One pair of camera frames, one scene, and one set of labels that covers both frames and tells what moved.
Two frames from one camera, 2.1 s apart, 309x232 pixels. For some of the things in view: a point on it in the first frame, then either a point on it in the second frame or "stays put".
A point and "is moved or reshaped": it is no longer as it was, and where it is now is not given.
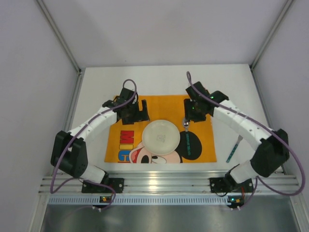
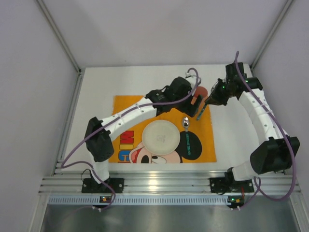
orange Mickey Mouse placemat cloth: x=125 y=143 stays put
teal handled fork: x=231 y=153 is moved or reshaped
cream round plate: x=161 y=137 stays put
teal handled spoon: x=186 y=124 stays put
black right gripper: x=194 y=116 -> x=217 y=95
